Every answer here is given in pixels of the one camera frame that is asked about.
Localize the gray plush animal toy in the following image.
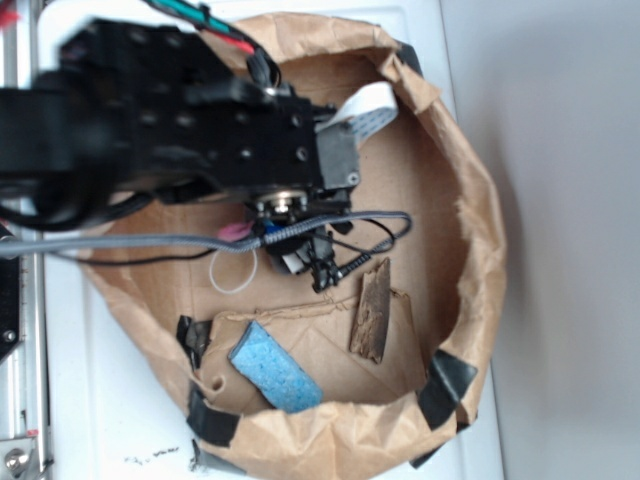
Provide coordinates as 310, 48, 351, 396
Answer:
208, 222, 258, 295

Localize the white flat ribbon cable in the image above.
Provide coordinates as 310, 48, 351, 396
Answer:
319, 81, 400, 146

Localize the gray braided cable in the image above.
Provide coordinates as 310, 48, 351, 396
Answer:
0, 210, 414, 259

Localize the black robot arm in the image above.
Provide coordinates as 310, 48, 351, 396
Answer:
1, 20, 360, 291

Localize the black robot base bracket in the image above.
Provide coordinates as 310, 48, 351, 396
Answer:
1, 254, 22, 363

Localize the white plastic tray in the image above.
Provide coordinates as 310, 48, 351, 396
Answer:
38, 1, 505, 479

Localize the brown wood bark piece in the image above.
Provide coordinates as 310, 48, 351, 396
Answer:
349, 258, 391, 364

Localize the gray camera module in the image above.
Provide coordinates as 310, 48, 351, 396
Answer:
316, 123, 360, 190

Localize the blue sponge block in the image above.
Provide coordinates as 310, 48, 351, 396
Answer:
228, 321, 323, 414

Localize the brown paper bag bin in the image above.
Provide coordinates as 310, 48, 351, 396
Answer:
86, 13, 506, 479

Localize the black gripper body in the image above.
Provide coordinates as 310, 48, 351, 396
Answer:
244, 187, 352, 293

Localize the metal rail frame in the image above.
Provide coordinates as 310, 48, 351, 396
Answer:
1, 1, 54, 479

